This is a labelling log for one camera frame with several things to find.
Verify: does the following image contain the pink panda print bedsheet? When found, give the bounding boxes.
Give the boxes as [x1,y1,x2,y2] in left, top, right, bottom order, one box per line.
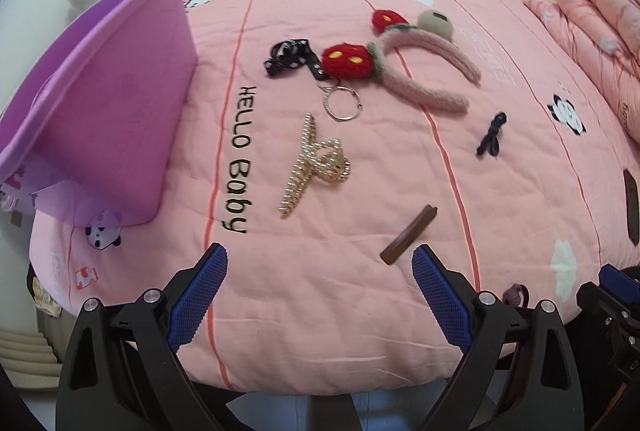
[27,0,640,397]

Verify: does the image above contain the brown hair barrette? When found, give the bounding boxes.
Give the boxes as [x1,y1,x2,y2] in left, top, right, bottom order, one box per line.
[623,170,640,246]
[380,205,439,267]

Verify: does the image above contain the beige padded steps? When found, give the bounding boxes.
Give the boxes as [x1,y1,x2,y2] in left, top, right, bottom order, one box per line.
[0,328,63,392]

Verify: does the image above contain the pink folded quilt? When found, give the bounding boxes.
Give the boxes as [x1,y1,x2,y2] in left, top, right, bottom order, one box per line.
[522,0,640,136]

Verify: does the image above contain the pink scrunchie hair tie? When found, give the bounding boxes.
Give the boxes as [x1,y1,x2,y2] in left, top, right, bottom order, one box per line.
[502,283,531,309]

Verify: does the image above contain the black dotted ribbon keyring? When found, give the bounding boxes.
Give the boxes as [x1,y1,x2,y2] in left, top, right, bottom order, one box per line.
[263,38,362,122]

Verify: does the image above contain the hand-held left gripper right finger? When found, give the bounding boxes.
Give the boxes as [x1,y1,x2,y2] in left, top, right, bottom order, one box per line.
[411,245,586,431]

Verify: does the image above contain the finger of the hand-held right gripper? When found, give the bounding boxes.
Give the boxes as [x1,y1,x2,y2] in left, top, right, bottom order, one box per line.
[575,263,640,379]

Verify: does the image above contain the cream crumpled cloth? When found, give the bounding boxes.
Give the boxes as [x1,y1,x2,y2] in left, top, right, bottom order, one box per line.
[27,278,63,317]

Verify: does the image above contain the purple plastic bin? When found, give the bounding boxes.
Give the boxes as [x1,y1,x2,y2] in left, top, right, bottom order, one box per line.
[0,0,198,228]

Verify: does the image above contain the pearl hair claw clip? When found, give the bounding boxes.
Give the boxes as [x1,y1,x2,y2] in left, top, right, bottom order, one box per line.
[278,112,352,219]

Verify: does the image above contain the pink fuzzy strawberry headband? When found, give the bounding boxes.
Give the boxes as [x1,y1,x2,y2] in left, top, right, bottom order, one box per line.
[320,8,483,114]

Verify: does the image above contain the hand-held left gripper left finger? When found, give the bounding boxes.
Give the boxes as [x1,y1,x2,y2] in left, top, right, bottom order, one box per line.
[55,242,236,431]

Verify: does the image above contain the black bow hair tie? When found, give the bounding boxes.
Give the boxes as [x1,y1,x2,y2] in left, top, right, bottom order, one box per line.
[476,112,508,158]

